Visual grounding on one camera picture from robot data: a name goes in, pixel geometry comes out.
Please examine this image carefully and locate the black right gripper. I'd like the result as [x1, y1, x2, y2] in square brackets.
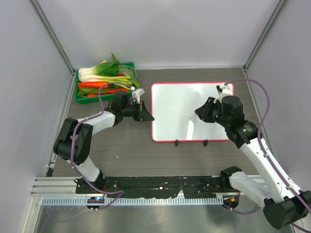
[195, 97, 231, 128]

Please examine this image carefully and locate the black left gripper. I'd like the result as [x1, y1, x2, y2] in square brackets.
[121, 100, 154, 121]

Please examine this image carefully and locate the pink framed whiteboard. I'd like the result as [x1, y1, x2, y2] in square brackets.
[151, 82, 229, 142]

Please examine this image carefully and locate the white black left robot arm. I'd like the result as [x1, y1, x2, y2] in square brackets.
[53, 88, 154, 194]

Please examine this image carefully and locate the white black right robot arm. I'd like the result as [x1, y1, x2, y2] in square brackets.
[195, 96, 311, 230]

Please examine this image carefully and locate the green onion toy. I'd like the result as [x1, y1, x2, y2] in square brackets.
[78, 75, 140, 90]

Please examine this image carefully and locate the bok choy toy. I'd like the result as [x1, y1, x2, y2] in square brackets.
[78, 53, 121, 77]

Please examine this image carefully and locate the green plastic tray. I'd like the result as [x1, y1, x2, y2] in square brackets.
[74, 62, 137, 104]

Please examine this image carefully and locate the green leaf vegetable toy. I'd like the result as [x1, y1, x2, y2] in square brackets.
[76, 87, 108, 98]

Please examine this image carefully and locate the orange carrot toy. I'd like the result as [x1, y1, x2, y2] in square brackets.
[77, 81, 109, 89]

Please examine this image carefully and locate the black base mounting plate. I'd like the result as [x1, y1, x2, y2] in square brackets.
[75, 175, 243, 199]

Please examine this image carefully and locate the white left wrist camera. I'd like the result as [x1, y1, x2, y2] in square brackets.
[132, 88, 145, 104]

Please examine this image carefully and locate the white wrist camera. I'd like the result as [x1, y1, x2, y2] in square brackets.
[214, 83, 233, 102]
[132, 88, 145, 104]

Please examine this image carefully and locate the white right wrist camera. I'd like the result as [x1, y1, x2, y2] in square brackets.
[214, 83, 233, 102]

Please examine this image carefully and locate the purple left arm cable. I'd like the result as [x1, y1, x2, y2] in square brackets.
[70, 83, 136, 211]

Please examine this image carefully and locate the white slotted cable duct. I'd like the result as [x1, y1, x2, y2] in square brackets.
[41, 195, 223, 206]

